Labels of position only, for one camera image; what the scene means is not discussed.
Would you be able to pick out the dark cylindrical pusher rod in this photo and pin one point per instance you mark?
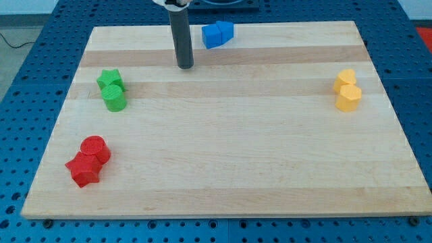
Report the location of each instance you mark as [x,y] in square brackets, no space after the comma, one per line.
[180,29]

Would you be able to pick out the white rod mount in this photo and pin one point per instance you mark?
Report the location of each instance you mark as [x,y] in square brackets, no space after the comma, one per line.
[173,5]

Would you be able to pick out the blue cube block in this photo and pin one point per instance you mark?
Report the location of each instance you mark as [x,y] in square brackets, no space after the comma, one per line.
[211,36]

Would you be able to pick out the blue triangle block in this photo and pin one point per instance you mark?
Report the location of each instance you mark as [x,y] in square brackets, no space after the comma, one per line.
[226,29]

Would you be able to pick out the green star block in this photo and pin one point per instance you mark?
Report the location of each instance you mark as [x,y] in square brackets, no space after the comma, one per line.
[109,77]

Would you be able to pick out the green cylinder block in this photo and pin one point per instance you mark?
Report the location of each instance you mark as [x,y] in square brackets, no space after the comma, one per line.
[113,97]

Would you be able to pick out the wooden board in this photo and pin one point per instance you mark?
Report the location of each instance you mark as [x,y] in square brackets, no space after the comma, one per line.
[251,130]

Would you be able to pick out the red cylinder block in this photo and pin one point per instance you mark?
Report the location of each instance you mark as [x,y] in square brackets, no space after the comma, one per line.
[95,145]

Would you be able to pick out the red star block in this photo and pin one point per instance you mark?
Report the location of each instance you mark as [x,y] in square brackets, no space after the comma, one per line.
[84,169]

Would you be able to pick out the yellow heart block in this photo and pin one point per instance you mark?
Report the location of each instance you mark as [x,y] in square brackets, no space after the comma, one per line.
[345,77]

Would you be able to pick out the yellow hexagon block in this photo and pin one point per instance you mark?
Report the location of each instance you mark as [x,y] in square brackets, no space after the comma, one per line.
[348,98]

